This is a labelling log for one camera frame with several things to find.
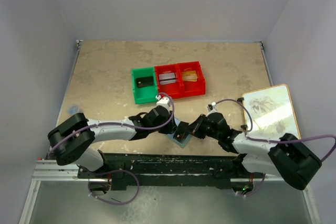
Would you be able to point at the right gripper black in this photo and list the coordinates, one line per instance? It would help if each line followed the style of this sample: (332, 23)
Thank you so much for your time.
(195, 126)

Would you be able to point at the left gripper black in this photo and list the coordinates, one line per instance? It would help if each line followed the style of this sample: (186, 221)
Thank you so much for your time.
(169, 128)

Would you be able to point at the black credit card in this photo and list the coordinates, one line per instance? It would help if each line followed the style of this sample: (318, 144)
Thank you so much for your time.
(181, 132)

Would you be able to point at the green card holder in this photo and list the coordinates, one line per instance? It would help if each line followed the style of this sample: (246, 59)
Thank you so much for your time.
(171, 136)

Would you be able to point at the gold credit card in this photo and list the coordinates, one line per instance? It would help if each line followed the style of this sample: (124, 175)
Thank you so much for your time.
(189, 76)

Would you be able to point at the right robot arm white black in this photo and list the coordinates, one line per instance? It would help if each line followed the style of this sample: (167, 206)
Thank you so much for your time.
(294, 162)

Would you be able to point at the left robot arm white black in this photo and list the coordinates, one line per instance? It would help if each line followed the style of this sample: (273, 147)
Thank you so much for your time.
(70, 142)

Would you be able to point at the silver card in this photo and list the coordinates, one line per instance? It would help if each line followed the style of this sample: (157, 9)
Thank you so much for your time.
(167, 78)

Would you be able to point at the middle red plastic bin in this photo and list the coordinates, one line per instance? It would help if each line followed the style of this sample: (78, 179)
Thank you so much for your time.
(174, 89)

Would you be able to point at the red plastic bin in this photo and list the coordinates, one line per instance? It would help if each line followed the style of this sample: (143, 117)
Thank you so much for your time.
(174, 89)
(190, 89)

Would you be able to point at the green plastic bin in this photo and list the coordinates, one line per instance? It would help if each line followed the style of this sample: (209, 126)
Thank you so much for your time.
(146, 94)

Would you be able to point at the right red plastic bin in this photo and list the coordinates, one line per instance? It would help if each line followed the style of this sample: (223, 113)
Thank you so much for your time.
(190, 89)

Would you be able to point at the white tray with gold rim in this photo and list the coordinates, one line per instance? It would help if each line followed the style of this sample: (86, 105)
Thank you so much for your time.
(270, 113)

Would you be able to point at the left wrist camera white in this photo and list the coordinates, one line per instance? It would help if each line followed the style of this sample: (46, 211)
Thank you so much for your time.
(163, 101)

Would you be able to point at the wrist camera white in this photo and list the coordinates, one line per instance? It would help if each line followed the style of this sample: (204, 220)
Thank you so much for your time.
(212, 106)
(163, 101)

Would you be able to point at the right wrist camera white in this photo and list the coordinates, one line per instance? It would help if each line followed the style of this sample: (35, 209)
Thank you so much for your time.
(212, 106)

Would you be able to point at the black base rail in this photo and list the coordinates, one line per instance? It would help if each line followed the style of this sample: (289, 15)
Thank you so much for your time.
(170, 170)

